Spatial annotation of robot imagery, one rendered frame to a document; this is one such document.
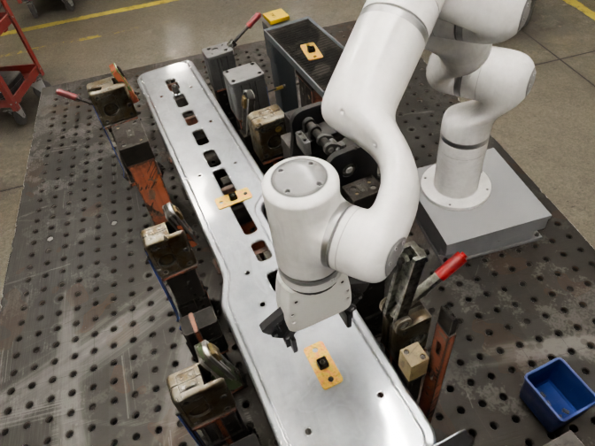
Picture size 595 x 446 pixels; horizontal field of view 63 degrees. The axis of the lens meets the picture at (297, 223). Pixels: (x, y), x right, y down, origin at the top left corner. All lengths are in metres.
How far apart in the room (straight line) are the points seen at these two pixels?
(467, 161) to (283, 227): 0.86
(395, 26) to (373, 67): 0.06
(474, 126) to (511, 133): 1.80
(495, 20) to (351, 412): 0.62
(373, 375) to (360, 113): 0.47
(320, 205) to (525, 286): 0.96
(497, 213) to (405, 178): 0.90
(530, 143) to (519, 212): 1.58
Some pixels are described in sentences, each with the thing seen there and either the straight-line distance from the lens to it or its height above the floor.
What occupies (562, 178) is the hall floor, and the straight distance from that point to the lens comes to 2.81.
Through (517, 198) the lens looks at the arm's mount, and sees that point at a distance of 1.45.
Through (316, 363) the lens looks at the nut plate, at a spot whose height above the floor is 1.00.
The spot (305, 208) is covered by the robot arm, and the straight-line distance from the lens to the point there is 0.49.
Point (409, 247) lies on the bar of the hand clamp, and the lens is 0.74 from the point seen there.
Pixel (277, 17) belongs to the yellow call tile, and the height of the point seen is 1.16.
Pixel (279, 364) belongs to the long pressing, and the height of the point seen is 1.00.
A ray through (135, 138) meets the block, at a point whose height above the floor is 1.03.
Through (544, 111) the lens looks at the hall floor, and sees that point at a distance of 3.25.
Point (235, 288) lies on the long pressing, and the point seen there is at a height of 1.00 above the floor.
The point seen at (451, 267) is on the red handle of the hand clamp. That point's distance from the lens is 0.82.
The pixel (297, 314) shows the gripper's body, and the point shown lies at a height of 1.22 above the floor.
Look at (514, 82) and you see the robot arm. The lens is 1.16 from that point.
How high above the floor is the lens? 1.78
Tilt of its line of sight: 47 degrees down
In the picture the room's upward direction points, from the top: 8 degrees counter-clockwise
